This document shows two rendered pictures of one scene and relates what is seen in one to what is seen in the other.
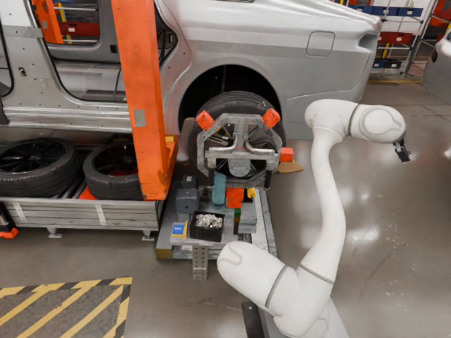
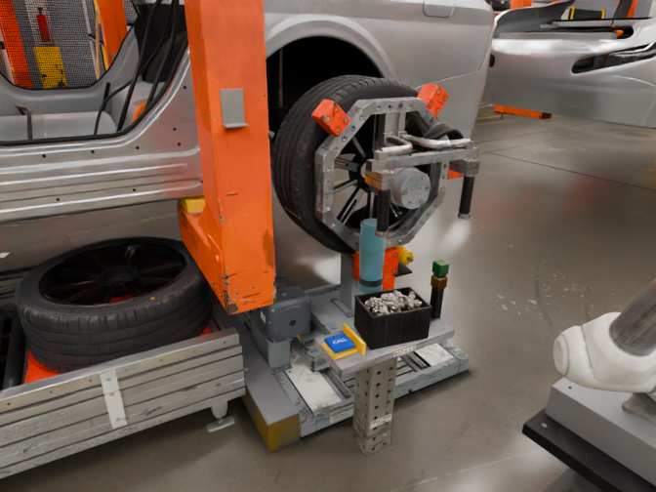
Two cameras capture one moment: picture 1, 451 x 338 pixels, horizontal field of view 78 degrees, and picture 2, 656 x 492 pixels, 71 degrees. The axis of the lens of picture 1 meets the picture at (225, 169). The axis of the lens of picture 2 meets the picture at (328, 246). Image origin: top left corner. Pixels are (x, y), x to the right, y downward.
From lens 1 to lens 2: 1.00 m
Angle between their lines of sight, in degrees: 25
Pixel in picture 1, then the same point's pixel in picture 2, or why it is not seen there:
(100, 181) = (93, 319)
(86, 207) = (71, 392)
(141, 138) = (232, 160)
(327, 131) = not seen: outside the picture
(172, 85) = not seen: hidden behind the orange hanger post
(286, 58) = (398, 20)
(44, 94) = not seen: outside the picture
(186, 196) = (289, 301)
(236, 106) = (374, 88)
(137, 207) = (202, 349)
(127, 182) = (159, 303)
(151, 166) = (250, 227)
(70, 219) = (24, 443)
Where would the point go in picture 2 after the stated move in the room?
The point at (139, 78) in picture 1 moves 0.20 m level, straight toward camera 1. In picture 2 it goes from (236, 13) to (290, 10)
